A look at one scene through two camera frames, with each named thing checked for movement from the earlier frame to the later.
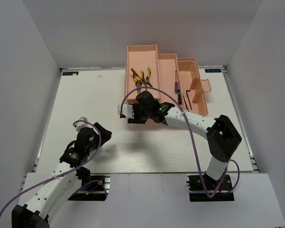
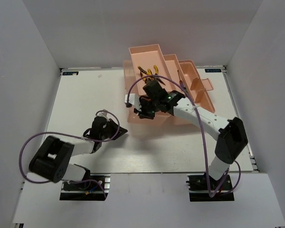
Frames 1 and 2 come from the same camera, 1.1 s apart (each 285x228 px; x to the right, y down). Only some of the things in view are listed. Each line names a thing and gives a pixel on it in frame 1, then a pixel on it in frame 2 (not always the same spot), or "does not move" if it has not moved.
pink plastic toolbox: x=145 y=68 does not move
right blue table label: x=213 y=71 does not move
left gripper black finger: x=105 y=135 to x=112 y=127
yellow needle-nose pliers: x=137 y=79 to x=142 y=71
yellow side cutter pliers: x=147 y=80 to x=156 y=78
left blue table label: x=70 y=73 does not move
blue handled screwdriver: x=176 y=84 to x=181 y=83
